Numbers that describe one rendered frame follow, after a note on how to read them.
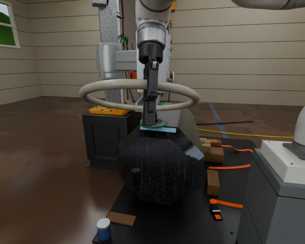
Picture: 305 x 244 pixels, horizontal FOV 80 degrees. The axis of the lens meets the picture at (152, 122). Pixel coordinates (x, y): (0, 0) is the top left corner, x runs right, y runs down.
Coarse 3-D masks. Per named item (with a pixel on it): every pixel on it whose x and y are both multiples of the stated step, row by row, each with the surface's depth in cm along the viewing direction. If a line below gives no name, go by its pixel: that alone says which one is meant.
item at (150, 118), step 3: (147, 102) 51; (147, 105) 51; (147, 108) 51; (147, 111) 51; (147, 114) 51; (150, 114) 51; (153, 114) 51; (147, 117) 51; (150, 117) 51; (153, 117) 51; (147, 120) 51; (150, 120) 51; (153, 120) 51; (147, 123) 51; (150, 123) 51; (153, 123) 51
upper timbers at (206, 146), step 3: (207, 141) 264; (210, 141) 265; (201, 144) 255; (204, 144) 255; (207, 144) 255; (210, 144) 255; (204, 147) 251; (207, 147) 250; (210, 147) 248; (204, 150) 252; (207, 150) 251; (210, 150) 250
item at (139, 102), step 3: (159, 93) 136; (162, 93) 160; (165, 93) 160; (141, 96) 121; (159, 96) 123; (138, 99) 109; (141, 99) 115; (159, 99) 123; (138, 102) 103; (141, 102) 115; (156, 102) 100; (159, 102) 125; (138, 105) 104; (141, 105) 115; (156, 105) 98; (156, 111) 99
